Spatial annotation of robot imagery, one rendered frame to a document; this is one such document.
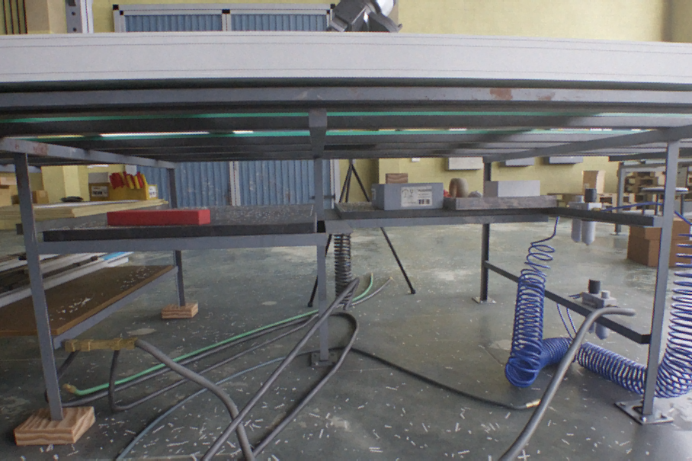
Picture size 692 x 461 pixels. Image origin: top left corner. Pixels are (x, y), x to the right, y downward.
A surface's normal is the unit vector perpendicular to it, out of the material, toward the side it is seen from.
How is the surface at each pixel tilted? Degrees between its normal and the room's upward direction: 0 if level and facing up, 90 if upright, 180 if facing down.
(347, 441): 0
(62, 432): 90
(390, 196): 90
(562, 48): 90
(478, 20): 90
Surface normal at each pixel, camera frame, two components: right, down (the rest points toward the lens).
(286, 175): 0.07, 0.13
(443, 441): -0.02, -0.99
